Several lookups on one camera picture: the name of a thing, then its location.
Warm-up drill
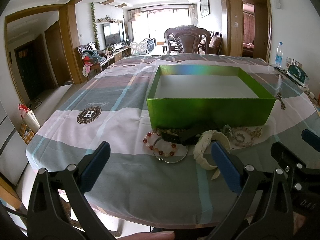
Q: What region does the clear crystal bead bracelet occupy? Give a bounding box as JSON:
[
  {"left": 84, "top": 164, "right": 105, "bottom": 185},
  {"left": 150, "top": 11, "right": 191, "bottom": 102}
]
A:
[{"left": 228, "top": 126, "right": 263, "bottom": 148}]

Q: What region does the silver bangle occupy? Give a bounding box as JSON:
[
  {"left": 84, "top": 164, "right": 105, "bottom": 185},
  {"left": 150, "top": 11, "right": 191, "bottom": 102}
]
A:
[{"left": 152, "top": 137, "right": 189, "bottom": 164}]

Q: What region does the black watch band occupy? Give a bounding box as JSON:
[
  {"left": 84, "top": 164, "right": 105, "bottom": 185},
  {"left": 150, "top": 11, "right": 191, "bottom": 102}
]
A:
[{"left": 159, "top": 127, "right": 202, "bottom": 145}]

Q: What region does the red white bead bracelet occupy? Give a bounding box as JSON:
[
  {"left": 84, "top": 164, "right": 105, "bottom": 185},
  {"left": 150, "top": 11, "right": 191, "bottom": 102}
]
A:
[{"left": 142, "top": 130, "right": 178, "bottom": 157}]

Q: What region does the person's hand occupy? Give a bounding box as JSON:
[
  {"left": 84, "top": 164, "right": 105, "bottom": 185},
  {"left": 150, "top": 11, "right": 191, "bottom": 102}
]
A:
[{"left": 118, "top": 231, "right": 175, "bottom": 240}]

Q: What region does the green tissue pack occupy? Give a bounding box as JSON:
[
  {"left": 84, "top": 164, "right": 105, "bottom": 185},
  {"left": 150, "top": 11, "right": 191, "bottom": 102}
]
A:
[{"left": 286, "top": 65, "right": 310, "bottom": 87}]

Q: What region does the plastic water bottle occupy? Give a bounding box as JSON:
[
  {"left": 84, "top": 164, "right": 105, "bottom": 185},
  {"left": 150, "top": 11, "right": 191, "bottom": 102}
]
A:
[{"left": 274, "top": 42, "right": 283, "bottom": 68}]

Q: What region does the red white paper bag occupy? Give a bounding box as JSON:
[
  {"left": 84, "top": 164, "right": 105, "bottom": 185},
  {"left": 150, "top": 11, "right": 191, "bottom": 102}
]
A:
[{"left": 18, "top": 104, "right": 41, "bottom": 134}]

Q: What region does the plaid tablecloth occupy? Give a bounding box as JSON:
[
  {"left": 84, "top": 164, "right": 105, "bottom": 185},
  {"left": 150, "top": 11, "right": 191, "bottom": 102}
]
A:
[{"left": 25, "top": 53, "right": 320, "bottom": 227}]

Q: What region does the green cardboard box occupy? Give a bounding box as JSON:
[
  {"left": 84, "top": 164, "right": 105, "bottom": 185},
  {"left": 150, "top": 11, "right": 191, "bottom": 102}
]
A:
[{"left": 146, "top": 64, "right": 276, "bottom": 129}]

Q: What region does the dark wooden chair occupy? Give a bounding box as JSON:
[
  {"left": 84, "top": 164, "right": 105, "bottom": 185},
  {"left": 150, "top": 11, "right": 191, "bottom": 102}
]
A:
[{"left": 164, "top": 25, "right": 210, "bottom": 54}]

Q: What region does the chair with clothes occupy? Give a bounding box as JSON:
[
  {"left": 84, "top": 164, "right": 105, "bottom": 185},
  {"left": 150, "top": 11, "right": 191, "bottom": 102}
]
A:
[{"left": 78, "top": 42, "right": 108, "bottom": 78}]

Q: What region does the flat screen television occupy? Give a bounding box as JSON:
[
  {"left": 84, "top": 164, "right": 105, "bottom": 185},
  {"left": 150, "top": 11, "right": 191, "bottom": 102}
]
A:
[{"left": 103, "top": 22, "right": 124, "bottom": 47}]

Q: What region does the green ivy garland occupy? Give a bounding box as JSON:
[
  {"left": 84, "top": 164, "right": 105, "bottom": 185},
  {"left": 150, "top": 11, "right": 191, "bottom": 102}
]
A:
[{"left": 90, "top": 2, "right": 100, "bottom": 50}]

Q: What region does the framed wall picture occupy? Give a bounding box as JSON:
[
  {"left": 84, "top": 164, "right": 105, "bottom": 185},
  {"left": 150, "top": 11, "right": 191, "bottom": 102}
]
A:
[{"left": 200, "top": 0, "right": 210, "bottom": 17}]

